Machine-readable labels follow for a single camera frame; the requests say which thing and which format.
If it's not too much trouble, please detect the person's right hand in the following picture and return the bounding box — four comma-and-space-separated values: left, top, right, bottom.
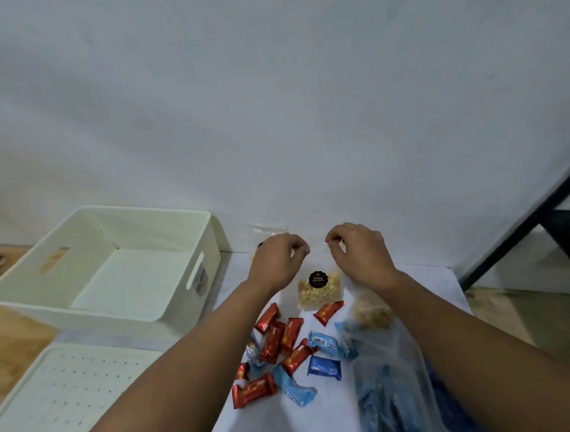
325, 223, 401, 293

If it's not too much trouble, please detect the person's left hand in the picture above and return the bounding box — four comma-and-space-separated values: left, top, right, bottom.
247, 233, 311, 294

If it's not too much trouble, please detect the clear nut bag black label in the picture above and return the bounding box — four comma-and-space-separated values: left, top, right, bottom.
292, 240, 347, 310
248, 223, 289, 251

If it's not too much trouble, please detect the person's left forearm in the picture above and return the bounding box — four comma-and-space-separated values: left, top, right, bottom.
91, 279, 286, 432

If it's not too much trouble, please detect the person's right forearm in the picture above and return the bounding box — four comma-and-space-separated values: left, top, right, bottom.
372, 269, 570, 432

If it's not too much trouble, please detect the light blue snack packet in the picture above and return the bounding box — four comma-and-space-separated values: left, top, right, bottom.
307, 331, 342, 359
335, 321, 360, 361
243, 330, 266, 368
271, 364, 318, 408

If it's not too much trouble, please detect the pile of red snack packets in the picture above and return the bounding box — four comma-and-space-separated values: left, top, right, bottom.
232, 300, 346, 410

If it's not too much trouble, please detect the dark blue snack packet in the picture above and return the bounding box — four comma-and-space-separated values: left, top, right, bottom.
307, 355, 343, 382

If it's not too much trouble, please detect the large clear plastic bag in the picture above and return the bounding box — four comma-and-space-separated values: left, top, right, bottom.
345, 318, 448, 432

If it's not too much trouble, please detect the heap of blue bagged packets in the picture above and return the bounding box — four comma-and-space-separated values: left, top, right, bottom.
356, 363, 424, 432

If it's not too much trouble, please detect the white plastic storage box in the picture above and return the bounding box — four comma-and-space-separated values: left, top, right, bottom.
0, 205, 222, 335

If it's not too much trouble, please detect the dark blue cloth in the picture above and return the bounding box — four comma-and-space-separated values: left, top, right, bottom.
423, 356, 484, 432

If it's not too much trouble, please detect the white perforated plastic lid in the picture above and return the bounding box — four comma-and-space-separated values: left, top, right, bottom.
0, 343, 164, 432

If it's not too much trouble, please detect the black metal stand frame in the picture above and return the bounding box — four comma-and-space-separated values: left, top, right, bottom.
459, 175, 570, 293

